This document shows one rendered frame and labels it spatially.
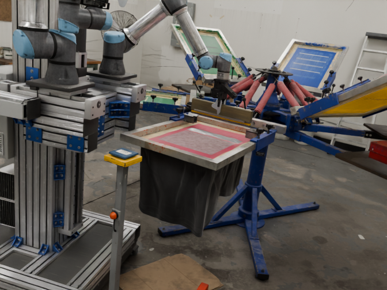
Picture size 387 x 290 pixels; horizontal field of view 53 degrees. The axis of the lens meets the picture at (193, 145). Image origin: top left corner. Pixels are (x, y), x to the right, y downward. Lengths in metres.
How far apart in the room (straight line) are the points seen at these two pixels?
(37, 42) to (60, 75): 0.18
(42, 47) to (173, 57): 5.81
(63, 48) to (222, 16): 5.37
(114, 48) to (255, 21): 4.70
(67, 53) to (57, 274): 1.19
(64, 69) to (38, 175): 0.70
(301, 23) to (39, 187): 5.08
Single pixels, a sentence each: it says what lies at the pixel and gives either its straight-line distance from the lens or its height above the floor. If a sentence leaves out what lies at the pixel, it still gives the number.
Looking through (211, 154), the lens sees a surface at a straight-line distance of 2.04.
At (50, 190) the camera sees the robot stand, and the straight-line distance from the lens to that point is 2.32.
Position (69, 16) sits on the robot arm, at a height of 1.56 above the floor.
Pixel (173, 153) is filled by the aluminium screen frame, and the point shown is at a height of 0.97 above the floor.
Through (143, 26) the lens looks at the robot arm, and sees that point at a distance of 2.41.
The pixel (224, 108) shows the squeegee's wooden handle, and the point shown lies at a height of 1.12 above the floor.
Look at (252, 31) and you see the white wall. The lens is 6.80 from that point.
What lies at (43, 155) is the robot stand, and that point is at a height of 0.81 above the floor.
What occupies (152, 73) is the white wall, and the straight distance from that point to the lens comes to 7.81.
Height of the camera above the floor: 1.59
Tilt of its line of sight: 17 degrees down
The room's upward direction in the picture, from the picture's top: 7 degrees clockwise
